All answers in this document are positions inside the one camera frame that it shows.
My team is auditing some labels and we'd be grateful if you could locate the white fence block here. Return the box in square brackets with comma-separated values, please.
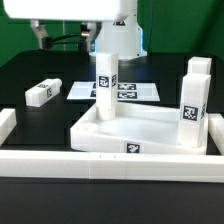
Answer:
[209, 114, 224, 156]
[0, 108, 17, 146]

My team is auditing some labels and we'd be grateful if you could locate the white left fence block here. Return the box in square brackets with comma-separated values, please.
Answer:
[0, 108, 17, 146]

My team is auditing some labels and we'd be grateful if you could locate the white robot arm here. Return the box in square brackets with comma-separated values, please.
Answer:
[3, 0, 147, 61]

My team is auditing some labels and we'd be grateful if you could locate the white right fence block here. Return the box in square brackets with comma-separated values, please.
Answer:
[209, 114, 224, 156]

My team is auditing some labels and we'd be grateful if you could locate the black cable with connector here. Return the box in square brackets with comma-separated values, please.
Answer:
[49, 32, 98, 52]

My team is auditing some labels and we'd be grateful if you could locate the white desk top tray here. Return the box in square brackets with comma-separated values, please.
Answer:
[70, 102, 208, 155]

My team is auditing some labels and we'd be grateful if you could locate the white front fence bar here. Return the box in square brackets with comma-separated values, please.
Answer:
[0, 150, 224, 183]

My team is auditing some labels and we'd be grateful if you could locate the marker tag sheet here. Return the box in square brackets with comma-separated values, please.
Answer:
[67, 82, 160, 102]

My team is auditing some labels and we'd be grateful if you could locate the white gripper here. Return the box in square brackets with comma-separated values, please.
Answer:
[3, 0, 129, 52]

